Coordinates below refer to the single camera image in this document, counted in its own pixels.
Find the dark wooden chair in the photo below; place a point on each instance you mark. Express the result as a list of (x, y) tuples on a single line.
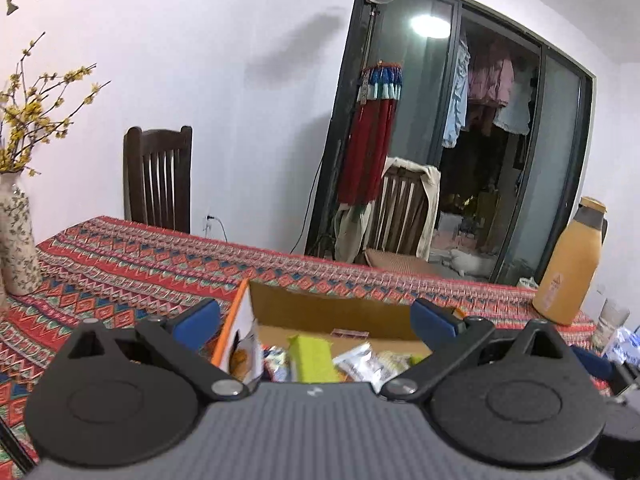
[(160, 140)]

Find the dark framed sliding glass door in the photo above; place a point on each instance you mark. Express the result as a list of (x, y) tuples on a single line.
[(555, 160)]

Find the clear drinking glass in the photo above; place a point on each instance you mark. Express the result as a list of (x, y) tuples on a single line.
[(610, 325)]

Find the blue white tissue pack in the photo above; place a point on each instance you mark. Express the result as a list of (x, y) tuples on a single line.
[(629, 342)]

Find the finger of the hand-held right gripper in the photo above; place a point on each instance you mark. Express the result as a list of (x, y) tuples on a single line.
[(595, 364)]

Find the chair with draped cloth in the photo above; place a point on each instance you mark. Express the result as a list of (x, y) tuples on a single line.
[(431, 200)]

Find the red patterned snack packet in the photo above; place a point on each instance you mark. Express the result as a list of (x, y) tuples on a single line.
[(350, 332)]

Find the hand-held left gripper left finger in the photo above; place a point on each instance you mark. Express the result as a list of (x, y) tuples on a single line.
[(197, 320)]

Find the brown slatted wooden chair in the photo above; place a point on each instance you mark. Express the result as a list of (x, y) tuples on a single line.
[(402, 176)]

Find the red patterned tablecloth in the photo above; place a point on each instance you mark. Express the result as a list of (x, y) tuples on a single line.
[(125, 270)]

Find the yellow thermos jug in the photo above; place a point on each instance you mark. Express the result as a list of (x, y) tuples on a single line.
[(565, 280)]

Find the yellow flower branches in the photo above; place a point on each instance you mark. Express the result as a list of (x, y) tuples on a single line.
[(11, 159)]

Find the orange cardboard box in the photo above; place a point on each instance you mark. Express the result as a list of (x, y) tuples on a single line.
[(325, 310)]

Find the floral patterned vase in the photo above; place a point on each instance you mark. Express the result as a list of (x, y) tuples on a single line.
[(17, 245)]

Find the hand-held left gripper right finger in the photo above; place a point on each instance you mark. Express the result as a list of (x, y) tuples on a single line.
[(432, 322)]

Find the white wall socket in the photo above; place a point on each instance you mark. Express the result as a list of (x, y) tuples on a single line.
[(209, 225)]

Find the blue orange snack packet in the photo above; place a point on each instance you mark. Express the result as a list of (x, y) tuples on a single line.
[(276, 365)]

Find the white hanging garment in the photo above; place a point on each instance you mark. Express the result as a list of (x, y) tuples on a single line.
[(515, 115)]

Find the green snack packet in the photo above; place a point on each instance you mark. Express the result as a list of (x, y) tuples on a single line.
[(310, 360)]

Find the white fluffy object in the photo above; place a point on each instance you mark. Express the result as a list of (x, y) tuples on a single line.
[(465, 261)]

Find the woven chair cushion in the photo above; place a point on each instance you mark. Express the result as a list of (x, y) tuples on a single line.
[(395, 258)]

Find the pink hanging garment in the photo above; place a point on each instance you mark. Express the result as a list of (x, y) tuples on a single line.
[(492, 75)]

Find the red blue hanging bundle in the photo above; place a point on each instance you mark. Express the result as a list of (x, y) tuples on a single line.
[(367, 150)]

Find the light blue hanging garment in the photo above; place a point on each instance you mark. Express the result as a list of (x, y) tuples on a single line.
[(456, 105)]

